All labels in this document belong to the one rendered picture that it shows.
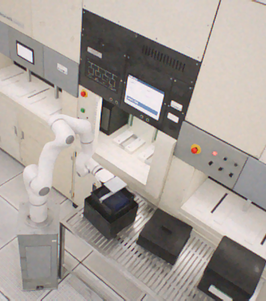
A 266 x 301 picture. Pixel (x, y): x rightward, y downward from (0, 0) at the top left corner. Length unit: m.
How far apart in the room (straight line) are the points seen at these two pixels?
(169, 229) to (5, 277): 1.47
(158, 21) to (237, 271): 1.49
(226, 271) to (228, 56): 1.20
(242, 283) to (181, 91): 1.15
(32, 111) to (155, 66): 1.51
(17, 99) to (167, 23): 1.87
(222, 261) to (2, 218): 2.12
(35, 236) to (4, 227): 1.00
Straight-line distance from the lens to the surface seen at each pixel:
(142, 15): 2.14
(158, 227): 2.46
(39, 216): 2.46
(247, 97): 1.97
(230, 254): 2.30
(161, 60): 2.13
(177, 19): 2.01
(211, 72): 2.00
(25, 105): 3.40
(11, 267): 3.26
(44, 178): 2.19
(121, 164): 2.80
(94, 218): 2.45
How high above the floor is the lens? 2.78
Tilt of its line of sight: 41 degrees down
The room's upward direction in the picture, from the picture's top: 11 degrees clockwise
